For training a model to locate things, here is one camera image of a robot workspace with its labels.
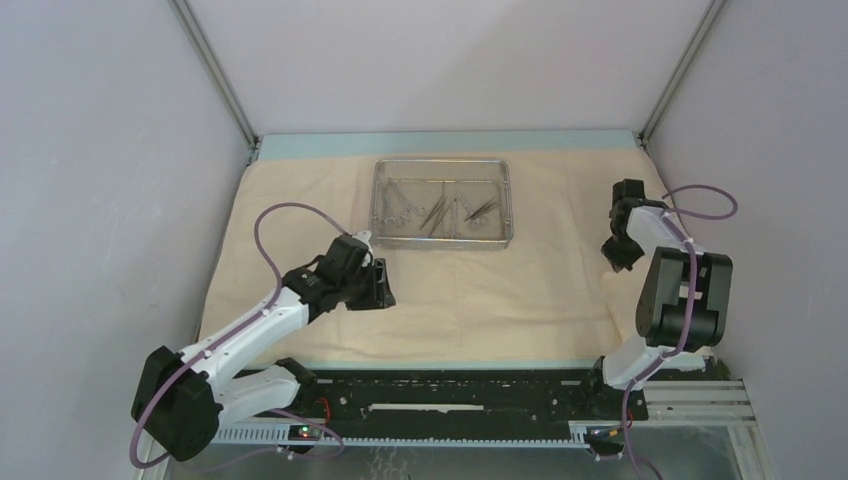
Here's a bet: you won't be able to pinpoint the metal surgical forceps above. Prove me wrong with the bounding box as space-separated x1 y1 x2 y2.
413 194 454 238

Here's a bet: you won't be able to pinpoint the metal surgical instrument tray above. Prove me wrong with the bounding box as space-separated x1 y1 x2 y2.
370 158 514 251

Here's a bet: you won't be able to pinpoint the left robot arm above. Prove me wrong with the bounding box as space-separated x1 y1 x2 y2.
131 230 396 461

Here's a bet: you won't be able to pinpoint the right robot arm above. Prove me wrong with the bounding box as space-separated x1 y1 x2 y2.
581 179 733 418

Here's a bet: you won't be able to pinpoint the metal surgical scissors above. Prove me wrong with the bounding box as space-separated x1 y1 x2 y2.
457 195 499 228

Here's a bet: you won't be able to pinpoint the aluminium frame rail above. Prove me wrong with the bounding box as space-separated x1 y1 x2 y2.
156 377 760 452

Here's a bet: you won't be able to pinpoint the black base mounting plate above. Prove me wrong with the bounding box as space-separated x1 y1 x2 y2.
292 367 647 421

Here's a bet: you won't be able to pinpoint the beige cloth wrap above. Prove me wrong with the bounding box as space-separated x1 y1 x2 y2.
200 149 665 369

